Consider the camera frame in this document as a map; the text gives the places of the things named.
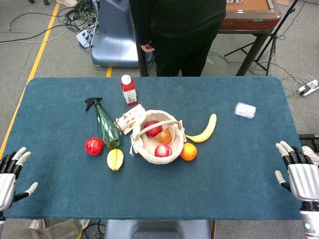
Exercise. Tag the blue table cloth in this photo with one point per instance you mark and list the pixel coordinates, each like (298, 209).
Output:
(174, 186)

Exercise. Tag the pink red apple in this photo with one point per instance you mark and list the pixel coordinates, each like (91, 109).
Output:
(163, 150)

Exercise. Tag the black tripod stand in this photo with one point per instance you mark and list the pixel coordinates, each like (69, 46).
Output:
(271, 42)

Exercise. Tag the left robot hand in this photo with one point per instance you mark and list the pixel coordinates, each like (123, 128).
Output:
(6, 183)

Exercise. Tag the khaki trouser leg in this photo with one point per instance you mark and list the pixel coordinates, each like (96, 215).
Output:
(42, 230)

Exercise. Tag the clear plastic small box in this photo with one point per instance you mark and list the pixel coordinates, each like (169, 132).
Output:
(245, 110)

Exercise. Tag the white power strip with plugs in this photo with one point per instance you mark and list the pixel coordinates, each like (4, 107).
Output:
(85, 37)

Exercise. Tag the person in black clothes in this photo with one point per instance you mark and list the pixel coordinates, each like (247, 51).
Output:
(179, 32)

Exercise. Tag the red bottle white cap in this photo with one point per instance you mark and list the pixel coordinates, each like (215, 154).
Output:
(129, 91)

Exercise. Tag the grey white sneaker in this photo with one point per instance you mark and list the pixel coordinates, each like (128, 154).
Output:
(37, 224)

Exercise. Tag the orange transparent cup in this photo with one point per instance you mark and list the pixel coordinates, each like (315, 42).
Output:
(165, 135)

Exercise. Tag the grey blue robot chest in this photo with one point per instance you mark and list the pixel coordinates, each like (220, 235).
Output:
(157, 229)

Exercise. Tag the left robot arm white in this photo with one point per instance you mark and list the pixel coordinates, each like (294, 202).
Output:
(1, 224)

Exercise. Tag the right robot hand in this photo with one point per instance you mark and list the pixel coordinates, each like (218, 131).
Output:
(304, 181)

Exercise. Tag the dark red apple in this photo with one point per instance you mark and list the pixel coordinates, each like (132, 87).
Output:
(153, 129)

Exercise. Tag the yellow starfruit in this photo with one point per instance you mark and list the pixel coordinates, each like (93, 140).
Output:
(115, 159)

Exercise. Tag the yellow banana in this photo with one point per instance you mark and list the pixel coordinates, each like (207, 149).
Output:
(205, 130)

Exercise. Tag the brown wooden table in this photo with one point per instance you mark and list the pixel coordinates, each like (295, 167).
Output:
(251, 22)

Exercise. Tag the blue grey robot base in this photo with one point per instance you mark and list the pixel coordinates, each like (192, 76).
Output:
(117, 37)

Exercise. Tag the red pomegranate fruit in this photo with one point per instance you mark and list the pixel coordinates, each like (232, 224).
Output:
(94, 146)

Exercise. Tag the orange fruit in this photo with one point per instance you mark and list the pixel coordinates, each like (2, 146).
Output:
(188, 151)

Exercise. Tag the white red printed snack packet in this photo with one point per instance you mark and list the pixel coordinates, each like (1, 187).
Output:
(129, 119)

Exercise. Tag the green spray bottle black trigger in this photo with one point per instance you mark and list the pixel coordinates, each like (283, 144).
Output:
(107, 124)

